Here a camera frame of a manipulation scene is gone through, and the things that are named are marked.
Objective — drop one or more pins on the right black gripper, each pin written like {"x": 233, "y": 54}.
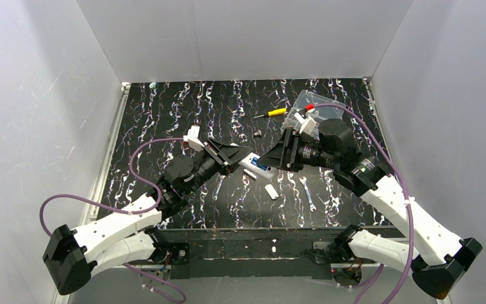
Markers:
{"x": 290, "y": 149}

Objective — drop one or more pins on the silver battery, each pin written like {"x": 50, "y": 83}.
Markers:
{"x": 250, "y": 174}

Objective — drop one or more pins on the white battery cover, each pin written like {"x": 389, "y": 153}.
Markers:
{"x": 272, "y": 193}

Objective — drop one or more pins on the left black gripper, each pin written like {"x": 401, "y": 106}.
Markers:
{"x": 218, "y": 158}

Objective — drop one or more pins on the white remote control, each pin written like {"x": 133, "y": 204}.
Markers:
{"x": 250, "y": 163}

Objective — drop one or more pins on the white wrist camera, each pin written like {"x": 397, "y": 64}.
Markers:
{"x": 191, "y": 137}
{"x": 307, "y": 122}

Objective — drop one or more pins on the yellow handled screwdriver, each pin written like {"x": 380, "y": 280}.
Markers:
{"x": 272, "y": 113}

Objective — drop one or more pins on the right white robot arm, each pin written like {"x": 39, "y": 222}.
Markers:
{"x": 434, "y": 257}

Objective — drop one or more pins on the clear plastic screw box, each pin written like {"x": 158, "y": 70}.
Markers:
{"x": 306, "y": 98}

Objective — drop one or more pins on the silver wrench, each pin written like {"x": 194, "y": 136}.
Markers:
{"x": 303, "y": 181}

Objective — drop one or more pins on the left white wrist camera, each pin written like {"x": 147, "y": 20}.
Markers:
{"x": 191, "y": 137}

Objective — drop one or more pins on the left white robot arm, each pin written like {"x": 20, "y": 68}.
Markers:
{"x": 74, "y": 255}

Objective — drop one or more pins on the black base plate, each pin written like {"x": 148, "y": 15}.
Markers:
{"x": 276, "y": 252}

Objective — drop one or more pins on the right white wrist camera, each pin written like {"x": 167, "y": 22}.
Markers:
{"x": 307, "y": 122}

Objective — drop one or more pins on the aluminium frame rail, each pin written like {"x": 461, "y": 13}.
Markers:
{"x": 96, "y": 193}

